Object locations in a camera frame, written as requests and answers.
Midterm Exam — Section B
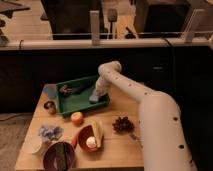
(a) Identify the green plastic tray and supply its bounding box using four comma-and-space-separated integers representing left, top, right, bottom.
56, 75, 110, 117

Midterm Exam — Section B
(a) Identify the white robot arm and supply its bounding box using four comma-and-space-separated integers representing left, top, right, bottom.
95, 61, 198, 171

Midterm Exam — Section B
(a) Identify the dark object in tray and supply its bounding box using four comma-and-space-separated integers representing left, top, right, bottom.
59, 85, 85, 95

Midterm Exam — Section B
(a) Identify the orange fruit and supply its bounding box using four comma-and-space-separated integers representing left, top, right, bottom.
71, 112, 84, 126

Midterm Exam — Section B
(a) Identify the yellow banana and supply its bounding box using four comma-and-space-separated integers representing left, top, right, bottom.
92, 121, 103, 148

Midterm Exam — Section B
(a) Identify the dark grape bunch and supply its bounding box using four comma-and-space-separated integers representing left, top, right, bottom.
112, 116, 134, 133

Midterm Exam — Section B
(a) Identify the orange red bowl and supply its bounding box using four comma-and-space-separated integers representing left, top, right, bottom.
78, 125, 99, 152

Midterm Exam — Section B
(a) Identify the light blue cup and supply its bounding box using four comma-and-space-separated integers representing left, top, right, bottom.
43, 85, 56, 99

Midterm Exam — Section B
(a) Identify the white egg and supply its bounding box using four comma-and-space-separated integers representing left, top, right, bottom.
86, 136, 97, 148

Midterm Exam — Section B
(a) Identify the orange carrot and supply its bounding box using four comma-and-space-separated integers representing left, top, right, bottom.
71, 131, 80, 149

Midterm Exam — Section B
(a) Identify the blue crumpled cloth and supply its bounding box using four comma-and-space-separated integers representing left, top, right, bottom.
38, 125, 63, 142

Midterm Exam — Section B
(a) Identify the white post left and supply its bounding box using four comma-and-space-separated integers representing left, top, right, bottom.
90, 10, 100, 46

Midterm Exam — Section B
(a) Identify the white post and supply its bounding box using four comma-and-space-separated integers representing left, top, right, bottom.
90, 10, 100, 46
181, 9, 205, 43

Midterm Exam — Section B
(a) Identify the black cable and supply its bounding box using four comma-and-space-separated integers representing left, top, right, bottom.
161, 37, 178, 101

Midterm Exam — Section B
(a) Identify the white post right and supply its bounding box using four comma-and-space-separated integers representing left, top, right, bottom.
181, 9, 205, 43

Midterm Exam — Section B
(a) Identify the white horizontal rail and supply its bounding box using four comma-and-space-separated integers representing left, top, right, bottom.
0, 37, 213, 51

